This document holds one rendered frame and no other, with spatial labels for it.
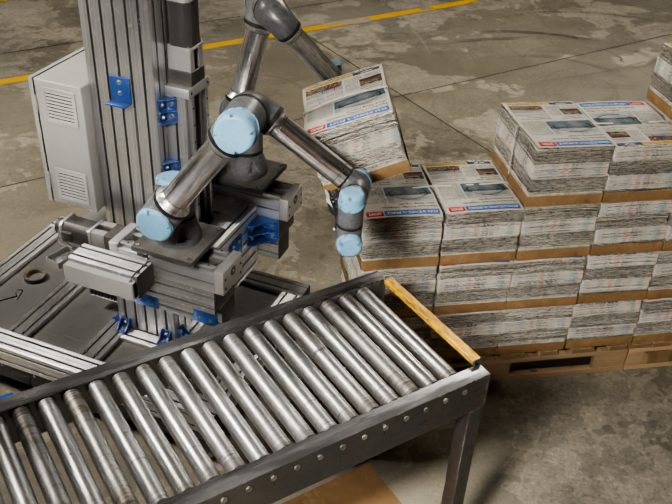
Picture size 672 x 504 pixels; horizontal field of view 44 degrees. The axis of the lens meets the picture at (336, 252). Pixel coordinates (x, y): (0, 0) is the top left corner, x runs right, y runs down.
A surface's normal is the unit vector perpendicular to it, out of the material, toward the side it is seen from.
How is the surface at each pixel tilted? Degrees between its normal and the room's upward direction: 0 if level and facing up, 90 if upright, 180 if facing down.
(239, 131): 84
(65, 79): 0
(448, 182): 1
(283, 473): 90
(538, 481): 0
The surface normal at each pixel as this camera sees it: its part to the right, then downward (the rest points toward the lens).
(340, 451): 0.53, 0.50
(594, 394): 0.04, -0.82
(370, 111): -0.29, -0.80
